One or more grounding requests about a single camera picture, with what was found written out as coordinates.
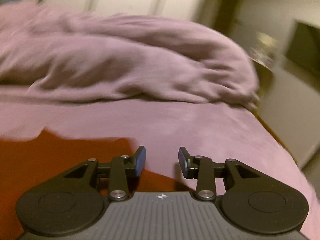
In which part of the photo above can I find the crumpled lilac blanket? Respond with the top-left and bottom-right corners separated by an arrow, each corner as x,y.
1,2 -> 259,110

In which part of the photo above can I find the dark picture frame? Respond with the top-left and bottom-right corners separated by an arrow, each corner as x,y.
285,21 -> 319,76

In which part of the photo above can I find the rust red knit garment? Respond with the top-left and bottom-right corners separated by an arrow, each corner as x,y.
0,128 -> 198,240

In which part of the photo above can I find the lilac bed sheet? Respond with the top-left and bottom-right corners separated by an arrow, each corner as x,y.
1,89 -> 319,239

